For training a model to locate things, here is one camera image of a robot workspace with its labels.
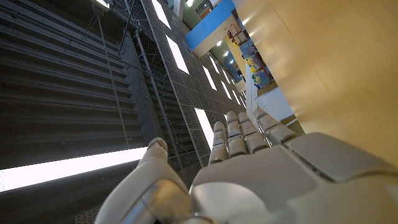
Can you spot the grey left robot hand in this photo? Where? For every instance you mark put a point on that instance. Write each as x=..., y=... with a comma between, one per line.
x=264, y=180

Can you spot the white board panel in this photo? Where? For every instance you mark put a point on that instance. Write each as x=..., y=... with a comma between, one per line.
x=273, y=104

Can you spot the rectangular ceiling light panel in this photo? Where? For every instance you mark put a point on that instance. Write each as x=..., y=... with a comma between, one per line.
x=203, y=127
x=210, y=77
x=161, y=14
x=177, y=54

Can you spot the grey shelf unit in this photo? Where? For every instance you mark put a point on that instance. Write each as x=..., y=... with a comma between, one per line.
x=258, y=77

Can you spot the long white light tube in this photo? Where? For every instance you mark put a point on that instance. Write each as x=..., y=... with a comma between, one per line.
x=62, y=168

